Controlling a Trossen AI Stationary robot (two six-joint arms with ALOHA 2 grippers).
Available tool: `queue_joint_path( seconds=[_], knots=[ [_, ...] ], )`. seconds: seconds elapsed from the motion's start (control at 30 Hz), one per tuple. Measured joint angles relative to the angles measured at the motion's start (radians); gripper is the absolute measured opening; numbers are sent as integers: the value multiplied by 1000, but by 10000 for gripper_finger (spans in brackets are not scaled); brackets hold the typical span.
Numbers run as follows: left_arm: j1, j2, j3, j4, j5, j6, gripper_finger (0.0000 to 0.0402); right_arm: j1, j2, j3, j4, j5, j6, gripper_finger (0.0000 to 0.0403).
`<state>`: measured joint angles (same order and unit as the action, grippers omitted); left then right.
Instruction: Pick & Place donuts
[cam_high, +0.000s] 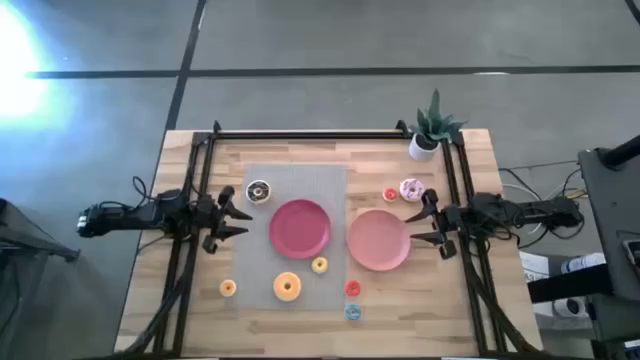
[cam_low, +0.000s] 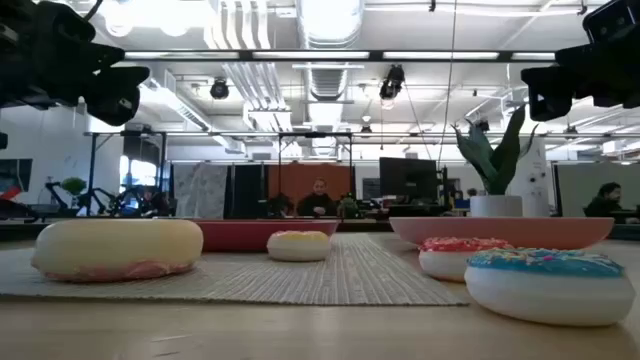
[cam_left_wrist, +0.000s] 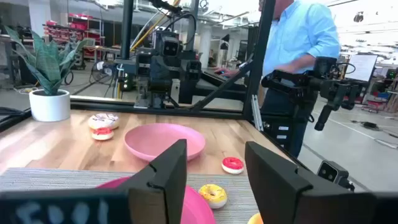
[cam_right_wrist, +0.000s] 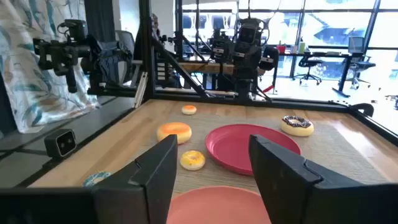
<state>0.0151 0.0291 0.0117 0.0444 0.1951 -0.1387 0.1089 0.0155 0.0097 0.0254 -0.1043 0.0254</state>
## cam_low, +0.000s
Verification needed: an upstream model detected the blue sprinkled donut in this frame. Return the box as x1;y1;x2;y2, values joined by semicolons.
464;247;637;328

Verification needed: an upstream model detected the silver ventilation duct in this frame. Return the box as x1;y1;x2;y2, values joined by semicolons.
294;0;366;157

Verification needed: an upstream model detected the grey woven placemat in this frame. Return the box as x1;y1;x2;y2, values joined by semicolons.
0;232;469;307

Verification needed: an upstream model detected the light pink plate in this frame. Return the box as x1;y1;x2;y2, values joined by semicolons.
388;216;615;251

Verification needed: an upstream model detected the yellow frosted donut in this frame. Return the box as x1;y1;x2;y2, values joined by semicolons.
266;230;332;263

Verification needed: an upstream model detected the red sprinkled donut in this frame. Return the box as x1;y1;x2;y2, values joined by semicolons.
418;236;515;283

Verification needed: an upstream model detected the white plant pot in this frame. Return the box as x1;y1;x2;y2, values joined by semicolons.
469;194;524;219

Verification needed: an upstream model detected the person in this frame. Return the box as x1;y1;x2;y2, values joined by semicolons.
583;182;640;224
297;178;339;218

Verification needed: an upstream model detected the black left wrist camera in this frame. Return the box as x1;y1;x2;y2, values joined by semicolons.
0;0;97;44

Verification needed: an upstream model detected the cream donut with orange frosting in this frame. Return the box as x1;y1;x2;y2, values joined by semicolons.
30;218;205;284

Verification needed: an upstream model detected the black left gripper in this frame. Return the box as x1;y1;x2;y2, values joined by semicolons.
0;34;151;127

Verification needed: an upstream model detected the green snake plant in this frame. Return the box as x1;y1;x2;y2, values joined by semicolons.
452;103;540;197

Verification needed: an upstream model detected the small round green plant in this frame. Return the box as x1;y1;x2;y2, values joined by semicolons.
60;177;88;197

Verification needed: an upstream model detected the black ceiling spotlight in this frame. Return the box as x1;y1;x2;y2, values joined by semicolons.
209;77;231;101
378;64;406;102

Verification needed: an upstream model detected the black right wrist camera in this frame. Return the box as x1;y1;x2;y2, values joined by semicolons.
581;0;640;44

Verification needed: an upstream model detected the black computer monitor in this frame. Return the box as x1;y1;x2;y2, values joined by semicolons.
378;156;440;202

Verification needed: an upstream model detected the orange partition panel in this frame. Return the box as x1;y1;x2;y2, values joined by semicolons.
267;163;354;202

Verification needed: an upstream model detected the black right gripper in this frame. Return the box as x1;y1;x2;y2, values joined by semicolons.
519;29;640;123

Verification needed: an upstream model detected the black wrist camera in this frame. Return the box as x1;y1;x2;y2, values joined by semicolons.
581;0;640;44
0;0;97;44

